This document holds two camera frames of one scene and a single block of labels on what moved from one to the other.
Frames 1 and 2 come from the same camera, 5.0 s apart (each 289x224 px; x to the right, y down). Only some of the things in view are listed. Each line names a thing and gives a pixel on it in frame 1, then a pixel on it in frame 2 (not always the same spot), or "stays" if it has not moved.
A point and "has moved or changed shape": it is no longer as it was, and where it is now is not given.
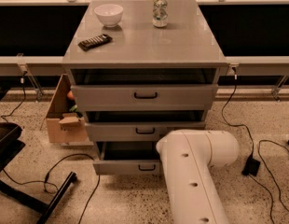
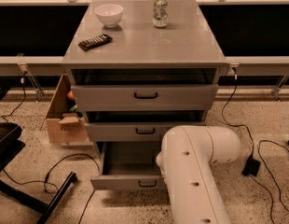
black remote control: (95, 42) stays
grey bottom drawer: (127, 158) has moved or changed shape
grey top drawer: (144, 97) stays
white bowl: (109, 14) stays
